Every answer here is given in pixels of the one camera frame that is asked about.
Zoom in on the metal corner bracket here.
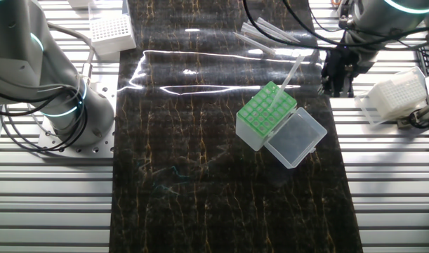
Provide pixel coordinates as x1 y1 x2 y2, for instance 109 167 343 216
338 1 352 27

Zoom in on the grey conduit hose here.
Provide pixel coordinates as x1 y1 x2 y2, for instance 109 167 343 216
47 22 96 85

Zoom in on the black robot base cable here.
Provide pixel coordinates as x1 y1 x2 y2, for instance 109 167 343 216
0 86 89 153

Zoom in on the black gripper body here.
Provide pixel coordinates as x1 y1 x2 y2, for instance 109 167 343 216
322 45 376 77

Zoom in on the white tip rack tilted box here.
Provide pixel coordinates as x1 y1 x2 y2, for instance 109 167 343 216
353 65 429 127

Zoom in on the clear large pipette tip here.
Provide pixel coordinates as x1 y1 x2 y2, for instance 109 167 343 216
239 27 287 47
247 20 293 43
232 31 277 56
256 16 302 44
270 54 306 108
242 23 290 46

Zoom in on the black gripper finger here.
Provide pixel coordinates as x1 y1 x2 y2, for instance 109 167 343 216
319 74 340 98
340 74 354 98

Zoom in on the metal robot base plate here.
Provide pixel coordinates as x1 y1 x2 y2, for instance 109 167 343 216
37 74 119 159

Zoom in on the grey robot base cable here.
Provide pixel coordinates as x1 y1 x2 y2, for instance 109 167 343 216
0 105 85 155

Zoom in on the white tip rack clear lid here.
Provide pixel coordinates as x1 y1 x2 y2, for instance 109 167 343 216
88 0 138 57

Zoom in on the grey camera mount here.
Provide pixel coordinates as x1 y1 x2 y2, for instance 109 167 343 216
396 104 429 130

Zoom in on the green pipette tip holder box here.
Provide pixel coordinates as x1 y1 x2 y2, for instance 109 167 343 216
235 81 329 170

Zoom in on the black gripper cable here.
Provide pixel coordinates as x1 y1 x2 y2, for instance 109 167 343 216
282 0 429 49
242 0 341 51

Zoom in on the black camera cable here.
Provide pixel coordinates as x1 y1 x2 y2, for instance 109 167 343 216
408 108 429 148

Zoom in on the black marble pattern mat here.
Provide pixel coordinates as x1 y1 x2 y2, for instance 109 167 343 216
108 0 364 253

